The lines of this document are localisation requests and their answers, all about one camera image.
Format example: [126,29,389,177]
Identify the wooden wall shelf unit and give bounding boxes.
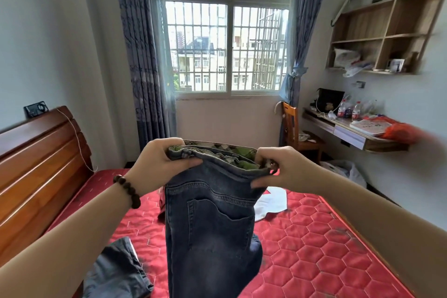
[326,0,447,75]

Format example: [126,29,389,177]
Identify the white air conditioner pipe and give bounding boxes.
[329,0,363,28]

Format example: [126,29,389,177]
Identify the wall-mounted wooden desk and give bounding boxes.
[301,107,410,154]

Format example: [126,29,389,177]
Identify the wooden chair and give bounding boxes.
[273,101,326,165]

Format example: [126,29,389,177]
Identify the person's left hand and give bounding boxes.
[124,137,203,197]

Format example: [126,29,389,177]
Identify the person's right forearm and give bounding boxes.
[313,171,447,298]

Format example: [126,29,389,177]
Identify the small white box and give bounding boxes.
[387,58,406,73]

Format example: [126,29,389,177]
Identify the light blue shirt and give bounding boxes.
[252,185,288,223]

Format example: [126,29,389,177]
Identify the black backpack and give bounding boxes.
[315,88,346,114]

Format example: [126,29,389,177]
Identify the small black camera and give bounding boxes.
[23,101,50,119]

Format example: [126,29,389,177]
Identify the person's left forearm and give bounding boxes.
[0,182,134,298]

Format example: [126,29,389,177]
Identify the white plastic bag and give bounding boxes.
[319,159,368,189]

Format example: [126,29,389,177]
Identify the thin white looped cable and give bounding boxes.
[315,93,351,117]

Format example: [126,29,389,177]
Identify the crumpled translucent plastic bag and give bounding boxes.
[333,47,375,79]

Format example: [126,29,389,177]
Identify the thin white cord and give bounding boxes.
[57,108,99,174]

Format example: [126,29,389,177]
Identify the person's right hand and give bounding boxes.
[251,146,325,196]

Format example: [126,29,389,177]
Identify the dark bead bracelet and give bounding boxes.
[112,174,142,210]

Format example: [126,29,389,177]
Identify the sheer blue curtain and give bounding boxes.
[278,0,333,108]

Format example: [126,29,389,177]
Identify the dark grey trousers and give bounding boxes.
[81,236,155,298]

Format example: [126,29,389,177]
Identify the red quilted mattress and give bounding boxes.
[0,105,417,298]

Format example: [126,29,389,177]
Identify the dark blue curtain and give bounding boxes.
[111,0,178,152]

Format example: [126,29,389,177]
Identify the blue denim jeans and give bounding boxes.
[163,139,280,298]

